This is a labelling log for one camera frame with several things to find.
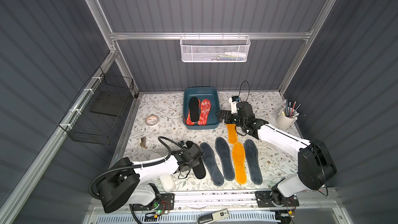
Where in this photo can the yellow fleece insole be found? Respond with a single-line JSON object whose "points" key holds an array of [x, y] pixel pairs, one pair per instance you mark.
{"points": [[232, 134], [238, 156]]}

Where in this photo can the black insole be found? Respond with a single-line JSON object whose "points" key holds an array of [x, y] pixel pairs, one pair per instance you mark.
{"points": [[194, 109], [199, 170]]}

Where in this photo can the black wire mesh basket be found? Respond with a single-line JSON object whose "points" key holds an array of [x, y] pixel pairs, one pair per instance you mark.
{"points": [[100, 117]]}

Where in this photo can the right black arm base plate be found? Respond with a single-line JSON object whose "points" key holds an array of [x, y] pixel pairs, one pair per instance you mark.
{"points": [[267, 198]]}

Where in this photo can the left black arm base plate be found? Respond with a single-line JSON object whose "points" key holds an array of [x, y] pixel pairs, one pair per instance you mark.
{"points": [[160, 203]]}

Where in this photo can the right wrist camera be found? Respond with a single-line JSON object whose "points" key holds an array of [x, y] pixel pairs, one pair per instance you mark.
{"points": [[234, 100]]}

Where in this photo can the grey handheld device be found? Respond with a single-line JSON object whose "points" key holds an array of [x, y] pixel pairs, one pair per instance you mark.
{"points": [[213, 217]]}

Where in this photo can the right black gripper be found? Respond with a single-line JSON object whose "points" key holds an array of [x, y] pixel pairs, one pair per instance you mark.
{"points": [[228, 116]]}

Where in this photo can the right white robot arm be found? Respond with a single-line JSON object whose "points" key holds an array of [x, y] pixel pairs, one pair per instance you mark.
{"points": [[315, 164]]}

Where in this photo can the dark grey fleece insole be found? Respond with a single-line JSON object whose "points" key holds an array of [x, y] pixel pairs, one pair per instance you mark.
{"points": [[224, 153], [209, 160], [251, 153]]}

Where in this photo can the white tube in basket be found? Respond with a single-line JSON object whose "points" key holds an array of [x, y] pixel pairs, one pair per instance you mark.
{"points": [[237, 55]]}

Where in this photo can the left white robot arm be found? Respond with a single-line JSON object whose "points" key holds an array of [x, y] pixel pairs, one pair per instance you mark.
{"points": [[130, 183]]}

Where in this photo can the teal plastic storage box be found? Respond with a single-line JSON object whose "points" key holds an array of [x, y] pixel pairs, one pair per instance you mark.
{"points": [[202, 93]]}

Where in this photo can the white pen cup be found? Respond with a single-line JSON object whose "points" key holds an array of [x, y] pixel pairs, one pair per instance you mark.
{"points": [[289, 114]]}

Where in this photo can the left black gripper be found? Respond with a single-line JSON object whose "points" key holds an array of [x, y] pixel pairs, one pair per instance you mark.
{"points": [[194, 154]]}

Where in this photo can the white wire mesh basket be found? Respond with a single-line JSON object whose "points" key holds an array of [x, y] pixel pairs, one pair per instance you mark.
{"points": [[211, 48]]}

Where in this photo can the patterned tape roll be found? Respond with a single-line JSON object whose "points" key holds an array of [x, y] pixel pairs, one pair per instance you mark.
{"points": [[152, 120]]}

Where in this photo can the small olive eraser block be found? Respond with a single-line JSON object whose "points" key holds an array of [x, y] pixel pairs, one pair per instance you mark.
{"points": [[143, 142]]}

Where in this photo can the red patterned insole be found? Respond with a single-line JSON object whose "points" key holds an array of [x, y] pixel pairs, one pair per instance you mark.
{"points": [[205, 108], [188, 120]]}

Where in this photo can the yellow fleece insole upper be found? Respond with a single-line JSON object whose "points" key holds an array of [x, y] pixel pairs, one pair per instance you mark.
{"points": [[232, 134]]}

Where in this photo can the white insole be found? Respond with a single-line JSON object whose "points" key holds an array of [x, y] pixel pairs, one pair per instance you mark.
{"points": [[167, 181]]}

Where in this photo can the yellow fleece insole lower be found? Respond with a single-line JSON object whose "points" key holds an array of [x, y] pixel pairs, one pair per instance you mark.
{"points": [[238, 156]]}

